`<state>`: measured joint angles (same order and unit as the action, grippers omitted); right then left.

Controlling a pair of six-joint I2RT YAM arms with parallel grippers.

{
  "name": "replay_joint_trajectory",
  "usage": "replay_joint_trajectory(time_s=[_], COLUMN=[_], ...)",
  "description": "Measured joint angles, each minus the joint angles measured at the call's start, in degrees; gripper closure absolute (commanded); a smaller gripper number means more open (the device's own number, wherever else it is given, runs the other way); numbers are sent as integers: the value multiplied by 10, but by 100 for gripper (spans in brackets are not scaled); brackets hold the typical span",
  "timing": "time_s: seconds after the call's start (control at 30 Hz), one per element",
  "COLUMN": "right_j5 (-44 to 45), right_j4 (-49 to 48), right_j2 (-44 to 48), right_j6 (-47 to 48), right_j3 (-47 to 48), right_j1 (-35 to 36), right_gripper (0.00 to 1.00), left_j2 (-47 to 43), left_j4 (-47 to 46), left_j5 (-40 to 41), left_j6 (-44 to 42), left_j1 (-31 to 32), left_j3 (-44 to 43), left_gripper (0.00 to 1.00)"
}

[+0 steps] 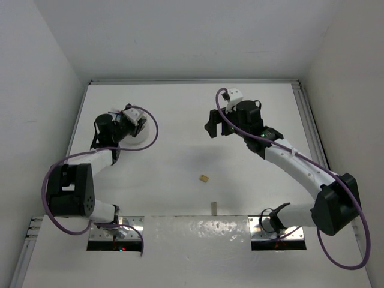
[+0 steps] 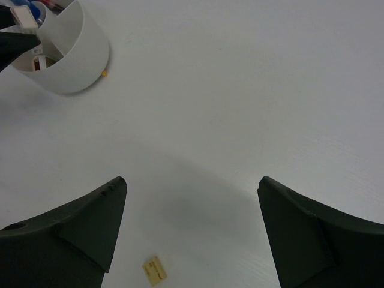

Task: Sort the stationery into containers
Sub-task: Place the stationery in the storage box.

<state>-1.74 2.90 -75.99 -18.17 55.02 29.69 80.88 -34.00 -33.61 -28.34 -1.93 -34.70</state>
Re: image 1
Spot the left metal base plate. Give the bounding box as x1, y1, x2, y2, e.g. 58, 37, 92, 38
89, 216, 144, 241

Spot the grey staple box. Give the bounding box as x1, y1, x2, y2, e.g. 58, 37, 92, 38
211, 202, 218, 216

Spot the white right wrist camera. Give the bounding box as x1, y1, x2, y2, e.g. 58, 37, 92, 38
222, 88, 243, 114

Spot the yellow eraser block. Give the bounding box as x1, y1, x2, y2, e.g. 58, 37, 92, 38
199, 175, 209, 183

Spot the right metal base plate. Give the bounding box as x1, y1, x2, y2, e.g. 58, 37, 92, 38
248, 215, 306, 241

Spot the white round desk organizer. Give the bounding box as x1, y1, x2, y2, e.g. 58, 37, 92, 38
121, 122, 150, 148

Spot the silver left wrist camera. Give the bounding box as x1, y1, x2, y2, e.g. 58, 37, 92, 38
122, 107, 144, 125

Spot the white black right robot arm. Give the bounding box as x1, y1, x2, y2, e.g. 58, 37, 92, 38
205, 100, 360, 236

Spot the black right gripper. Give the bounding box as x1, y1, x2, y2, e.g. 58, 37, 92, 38
205, 106, 248, 138

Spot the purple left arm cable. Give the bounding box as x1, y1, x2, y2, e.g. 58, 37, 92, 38
41, 103, 160, 257

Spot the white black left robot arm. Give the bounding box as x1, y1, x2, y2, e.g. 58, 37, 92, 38
46, 108, 147, 225

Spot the metal base plate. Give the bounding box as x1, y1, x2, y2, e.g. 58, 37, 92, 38
89, 216, 144, 241
248, 215, 306, 241

